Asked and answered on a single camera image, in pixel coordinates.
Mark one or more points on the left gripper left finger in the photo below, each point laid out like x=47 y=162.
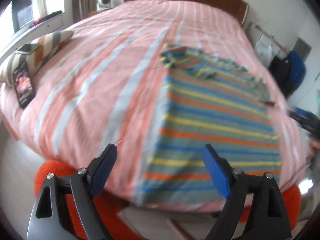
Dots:
x=50 y=217

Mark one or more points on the striped knit sweater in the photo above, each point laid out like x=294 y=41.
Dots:
x=208 y=100

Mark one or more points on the blue cloth on chair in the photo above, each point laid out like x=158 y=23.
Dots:
x=297 y=69

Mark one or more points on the orange fuzzy garment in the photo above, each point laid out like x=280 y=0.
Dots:
x=108 y=205

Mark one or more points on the white plastic bag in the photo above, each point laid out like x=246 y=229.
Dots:
x=264 y=50

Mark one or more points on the white desk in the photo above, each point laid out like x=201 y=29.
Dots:
x=255 y=31

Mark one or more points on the black smartphone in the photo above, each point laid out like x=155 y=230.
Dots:
x=23 y=85

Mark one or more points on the pink striped bed sheet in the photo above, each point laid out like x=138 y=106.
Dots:
x=105 y=86

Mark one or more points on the chevron patterned pillow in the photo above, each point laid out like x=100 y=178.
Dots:
x=44 y=48

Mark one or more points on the dark monitor screen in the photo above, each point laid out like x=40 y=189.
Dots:
x=22 y=13

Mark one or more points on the white round camera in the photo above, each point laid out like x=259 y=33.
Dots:
x=104 y=5

